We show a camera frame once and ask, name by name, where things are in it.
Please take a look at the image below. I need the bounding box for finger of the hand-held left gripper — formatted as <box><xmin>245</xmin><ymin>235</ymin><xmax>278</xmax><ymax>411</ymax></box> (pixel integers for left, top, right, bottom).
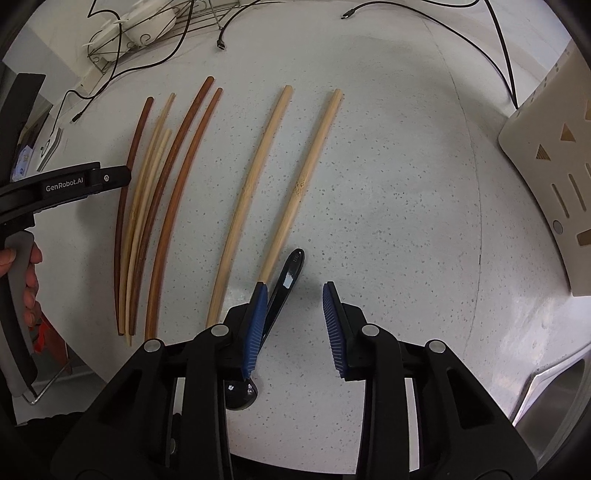
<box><xmin>90</xmin><ymin>165</ymin><xmax>133</xmax><ymax>191</ymax></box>

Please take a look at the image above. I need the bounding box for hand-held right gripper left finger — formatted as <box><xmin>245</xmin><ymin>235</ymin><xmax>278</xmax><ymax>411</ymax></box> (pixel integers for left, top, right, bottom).
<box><xmin>50</xmin><ymin>282</ymin><xmax>269</xmax><ymax>480</ymax></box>

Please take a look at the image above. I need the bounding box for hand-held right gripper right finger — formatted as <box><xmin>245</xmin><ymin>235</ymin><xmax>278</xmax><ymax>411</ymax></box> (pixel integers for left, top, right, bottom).
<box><xmin>322</xmin><ymin>281</ymin><xmax>540</xmax><ymax>480</ymax></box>

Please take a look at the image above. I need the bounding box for thin pale chopstick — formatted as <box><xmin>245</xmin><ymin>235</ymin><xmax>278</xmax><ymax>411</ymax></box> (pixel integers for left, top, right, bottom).
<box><xmin>124</xmin><ymin>129</ymin><xmax>172</xmax><ymax>347</ymax></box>
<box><xmin>121</xmin><ymin>115</ymin><xmax>164</xmax><ymax>337</ymax></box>
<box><xmin>119</xmin><ymin>92</ymin><xmax>177</xmax><ymax>335</ymax></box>

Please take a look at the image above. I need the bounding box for black plastic spoon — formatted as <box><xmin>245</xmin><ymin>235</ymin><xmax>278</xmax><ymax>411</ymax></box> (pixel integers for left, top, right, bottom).
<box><xmin>225</xmin><ymin>248</ymin><xmax>306</xmax><ymax>410</ymax></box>

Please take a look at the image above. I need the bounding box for thick bamboo chopstick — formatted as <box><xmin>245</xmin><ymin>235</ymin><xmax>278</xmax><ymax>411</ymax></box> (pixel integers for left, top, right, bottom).
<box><xmin>257</xmin><ymin>89</ymin><xmax>345</xmax><ymax>284</ymax></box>
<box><xmin>205</xmin><ymin>84</ymin><xmax>294</xmax><ymax>328</ymax></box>

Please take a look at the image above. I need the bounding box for cream plastic utensil holder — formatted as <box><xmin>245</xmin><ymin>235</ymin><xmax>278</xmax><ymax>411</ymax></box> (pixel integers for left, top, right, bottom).
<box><xmin>498</xmin><ymin>39</ymin><xmax>591</xmax><ymax>298</ymax></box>

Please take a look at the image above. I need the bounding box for person's left hand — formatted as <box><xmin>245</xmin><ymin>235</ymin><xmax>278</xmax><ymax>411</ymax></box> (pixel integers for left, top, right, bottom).
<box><xmin>0</xmin><ymin>244</ymin><xmax>43</xmax><ymax>328</ymax></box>

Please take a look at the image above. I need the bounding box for white square device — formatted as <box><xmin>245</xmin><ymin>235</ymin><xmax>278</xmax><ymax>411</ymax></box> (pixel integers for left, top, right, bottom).
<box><xmin>38</xmin><ymin>129</ymin><xmax>64</xmax><ymax>172</ymax></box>

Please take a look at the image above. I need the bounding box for white ceramic lidded pot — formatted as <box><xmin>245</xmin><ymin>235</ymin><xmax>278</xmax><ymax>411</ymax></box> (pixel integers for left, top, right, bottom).
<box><xmin>85</xmin><ymin>16</ymin><xmax>134</xmax><ymax>51</ymax></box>
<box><xmin>124</xmin><ymin>4</ymin><xmax>178</xmax><ymax>46</ymax></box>

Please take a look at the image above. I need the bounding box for stainless steel sink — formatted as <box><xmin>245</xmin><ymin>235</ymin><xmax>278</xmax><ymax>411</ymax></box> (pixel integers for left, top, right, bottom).
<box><xmin>515</xmin><ymin>348</ymin><xmax>589</xmax><ymax>428</ymax></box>

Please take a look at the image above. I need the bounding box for black usb cable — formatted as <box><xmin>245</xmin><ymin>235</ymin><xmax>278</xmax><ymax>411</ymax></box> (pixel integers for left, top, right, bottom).
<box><xmin>60</xmin><ymin>0</ymin><xmax>195</xmax><ymax>124</ymax></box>
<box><xmin>485</xmin><ymin>0</ymin><xmax>519</xmax><ymax>110</ymax></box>
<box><xmin>215</xmin><ymin>0</ymin><xmax>259</xmax><ymax>52</ymax></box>
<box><xmin>341</xmin><ymin>0</ymin><xmax>481</xmax><ymax>21</ymax></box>

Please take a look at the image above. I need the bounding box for metal wire rack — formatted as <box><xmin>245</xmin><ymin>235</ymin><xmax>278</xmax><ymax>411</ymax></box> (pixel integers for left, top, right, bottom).
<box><xmin>83</xmin><ymin>0</ymin><xmax>241</xmax><ymax>77</ymax></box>

